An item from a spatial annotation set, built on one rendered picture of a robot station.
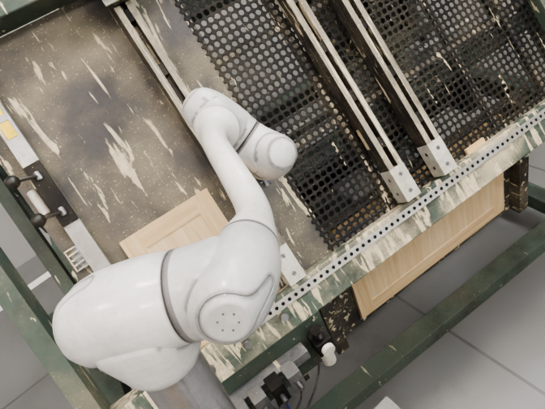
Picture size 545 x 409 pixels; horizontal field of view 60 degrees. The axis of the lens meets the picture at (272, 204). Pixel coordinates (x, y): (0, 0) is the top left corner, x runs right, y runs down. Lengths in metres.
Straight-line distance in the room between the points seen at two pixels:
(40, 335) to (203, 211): 0.58
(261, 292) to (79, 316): 0.24
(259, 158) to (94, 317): 0.57
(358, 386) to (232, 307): 1.61
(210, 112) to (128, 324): 0.57
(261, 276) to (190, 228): 0.93
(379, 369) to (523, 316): 0.73
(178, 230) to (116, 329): 0.88
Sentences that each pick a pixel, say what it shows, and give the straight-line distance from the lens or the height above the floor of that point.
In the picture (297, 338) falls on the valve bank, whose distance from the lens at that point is 1.61.
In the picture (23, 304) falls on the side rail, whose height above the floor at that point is 1.24.
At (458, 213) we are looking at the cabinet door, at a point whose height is 0.44.
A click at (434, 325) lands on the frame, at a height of 0.18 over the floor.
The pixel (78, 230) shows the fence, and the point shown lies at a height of 1.32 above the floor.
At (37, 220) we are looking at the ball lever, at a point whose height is 1.44.
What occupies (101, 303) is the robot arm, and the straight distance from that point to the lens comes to 0.66.
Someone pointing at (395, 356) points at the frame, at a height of 0.18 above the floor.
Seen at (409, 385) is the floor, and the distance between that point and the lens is 2.32.
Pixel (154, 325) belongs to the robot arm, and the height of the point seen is 1.61.
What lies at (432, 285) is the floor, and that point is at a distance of 2.60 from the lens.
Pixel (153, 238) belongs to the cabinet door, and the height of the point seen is 1.19.
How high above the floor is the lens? 2.05
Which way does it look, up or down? 38 degrees down
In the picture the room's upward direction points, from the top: 23 degrees counter-clockwise
